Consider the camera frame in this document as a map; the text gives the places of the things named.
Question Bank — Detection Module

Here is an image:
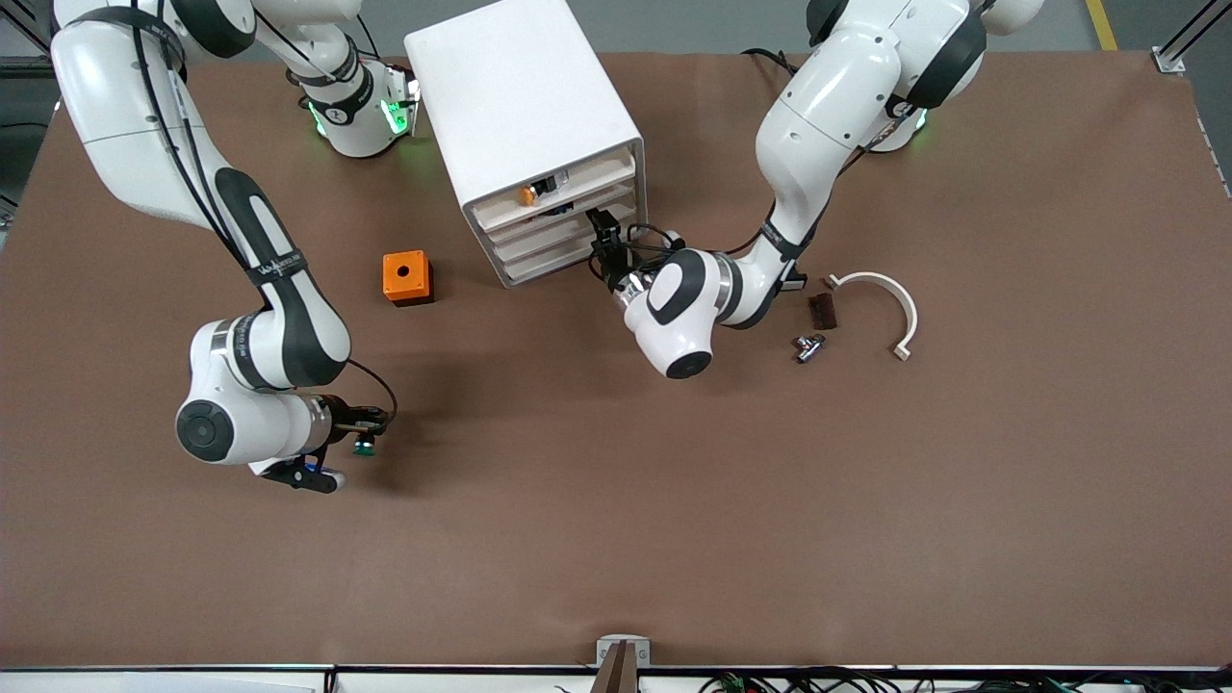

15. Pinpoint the orange push button switch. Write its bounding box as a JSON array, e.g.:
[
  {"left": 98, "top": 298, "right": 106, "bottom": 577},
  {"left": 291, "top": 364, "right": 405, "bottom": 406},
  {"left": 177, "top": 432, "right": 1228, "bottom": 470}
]
[{"left": 518, "top": 171, "right": 571, "bottom": 207}]

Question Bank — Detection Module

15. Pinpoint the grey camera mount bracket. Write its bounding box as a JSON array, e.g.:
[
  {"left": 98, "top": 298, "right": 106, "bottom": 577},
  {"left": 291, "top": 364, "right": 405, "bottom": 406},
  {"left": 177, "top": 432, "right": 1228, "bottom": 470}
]
[{"left": 595, "top": 633, "right": 653, "bottom": 693}]

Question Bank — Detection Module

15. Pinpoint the orange button enclosure box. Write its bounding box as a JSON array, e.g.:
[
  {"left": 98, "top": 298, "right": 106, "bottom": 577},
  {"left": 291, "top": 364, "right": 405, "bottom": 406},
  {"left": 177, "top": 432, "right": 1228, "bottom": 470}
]
[{"left": 382, "top": 250, "right": 435, "bottom": 308}]

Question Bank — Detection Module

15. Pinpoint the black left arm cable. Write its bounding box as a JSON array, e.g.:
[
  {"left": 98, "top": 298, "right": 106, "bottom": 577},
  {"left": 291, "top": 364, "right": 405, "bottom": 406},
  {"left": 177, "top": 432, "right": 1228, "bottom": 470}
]
[{"left": 624, "top": 221, "right": 771, "bottom": 263}]

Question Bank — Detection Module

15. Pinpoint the brown table cover sheet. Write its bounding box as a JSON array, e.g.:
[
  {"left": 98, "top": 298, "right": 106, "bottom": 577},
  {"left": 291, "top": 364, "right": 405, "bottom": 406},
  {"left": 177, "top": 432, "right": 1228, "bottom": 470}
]
[{"left": 0, "top": 48, "right": 1232, "bottom": 670}]

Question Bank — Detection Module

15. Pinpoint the white curved plastic bracket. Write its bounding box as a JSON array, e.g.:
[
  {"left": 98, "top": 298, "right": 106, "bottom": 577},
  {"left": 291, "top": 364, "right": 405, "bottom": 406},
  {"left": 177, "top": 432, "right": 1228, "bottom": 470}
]
[{"left": 825, "top": 271, "right": 919, "bottom": 363}]

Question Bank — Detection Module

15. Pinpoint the white plastic drawer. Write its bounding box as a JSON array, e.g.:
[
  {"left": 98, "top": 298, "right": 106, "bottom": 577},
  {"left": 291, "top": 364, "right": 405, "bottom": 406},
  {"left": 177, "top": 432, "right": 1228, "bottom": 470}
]
[
  {"left": 474, "top": 154, "right": 638, "bottom": 230},
  {"left": 484, "top": 181, "right": 640, "bottom": 249}
]

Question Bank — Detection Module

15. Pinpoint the white table edge rail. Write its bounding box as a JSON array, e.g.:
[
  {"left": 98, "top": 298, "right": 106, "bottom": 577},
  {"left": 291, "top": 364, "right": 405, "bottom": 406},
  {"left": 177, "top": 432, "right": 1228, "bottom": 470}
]
[{"left": 0, "top": 664, "right": 1232, "bottom": 693}]

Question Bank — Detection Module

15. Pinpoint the black base power cable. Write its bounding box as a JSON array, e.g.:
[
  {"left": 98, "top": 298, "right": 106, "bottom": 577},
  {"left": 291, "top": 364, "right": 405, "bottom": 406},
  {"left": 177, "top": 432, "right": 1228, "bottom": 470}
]
[{"left": 741, "top": 46, "right": 802, "bottom": 74}]

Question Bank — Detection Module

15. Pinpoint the white drawer cabinet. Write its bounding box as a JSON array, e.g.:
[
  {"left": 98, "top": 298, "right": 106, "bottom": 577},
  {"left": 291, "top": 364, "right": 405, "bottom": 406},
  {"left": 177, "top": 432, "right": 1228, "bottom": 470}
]
[{"left": 402, "top": 0, "right": 651, "bottom": 290}]

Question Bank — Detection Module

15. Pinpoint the aluminium profile frame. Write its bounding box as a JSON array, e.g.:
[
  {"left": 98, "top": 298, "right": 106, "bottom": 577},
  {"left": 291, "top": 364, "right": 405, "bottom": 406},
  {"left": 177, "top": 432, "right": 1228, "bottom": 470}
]
[
  {"left": 1152, "top": 0, "right": 1232, "bottom": 74},
  {"left": 0, "top": 0, "right": 59, "bottom": 68}
]

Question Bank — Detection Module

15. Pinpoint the bundle of black cables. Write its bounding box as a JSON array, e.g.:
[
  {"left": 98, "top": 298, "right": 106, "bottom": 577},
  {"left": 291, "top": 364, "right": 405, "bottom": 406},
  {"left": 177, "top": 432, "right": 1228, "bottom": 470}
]
[{"left": 703, "top": 669, "right": 1232, "bottom": 693}]

